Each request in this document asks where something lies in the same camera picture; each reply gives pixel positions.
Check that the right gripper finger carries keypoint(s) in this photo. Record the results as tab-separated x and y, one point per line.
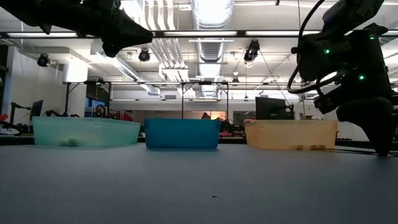
377	124

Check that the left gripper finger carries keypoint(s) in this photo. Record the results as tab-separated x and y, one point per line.
133	32

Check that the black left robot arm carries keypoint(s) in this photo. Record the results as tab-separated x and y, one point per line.
46	14

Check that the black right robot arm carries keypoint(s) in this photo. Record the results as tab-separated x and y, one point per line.
342	56

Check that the black ceiling spotlight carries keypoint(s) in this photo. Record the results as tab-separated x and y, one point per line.
250	55
43	60
144	55

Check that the black bar with light strips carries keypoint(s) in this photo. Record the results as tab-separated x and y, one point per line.
199	33

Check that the cardboard box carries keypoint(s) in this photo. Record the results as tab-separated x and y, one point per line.
306	116

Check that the person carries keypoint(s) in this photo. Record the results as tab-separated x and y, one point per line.
205	116
100	111

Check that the orange plastic bin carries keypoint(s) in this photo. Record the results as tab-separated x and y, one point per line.
292	132

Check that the light green plastic bin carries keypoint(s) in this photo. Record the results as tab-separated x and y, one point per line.
93	130

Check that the small dark monitor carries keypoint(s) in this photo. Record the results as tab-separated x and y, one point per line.
37	107

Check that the blue plastic bin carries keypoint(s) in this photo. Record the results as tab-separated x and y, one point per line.
182	133

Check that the red and black background robot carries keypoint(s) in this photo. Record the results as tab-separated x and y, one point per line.
12	109

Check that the white rectangular air duct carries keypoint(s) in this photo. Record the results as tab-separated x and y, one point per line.
124	70

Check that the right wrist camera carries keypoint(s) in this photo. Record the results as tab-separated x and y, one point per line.
326	102

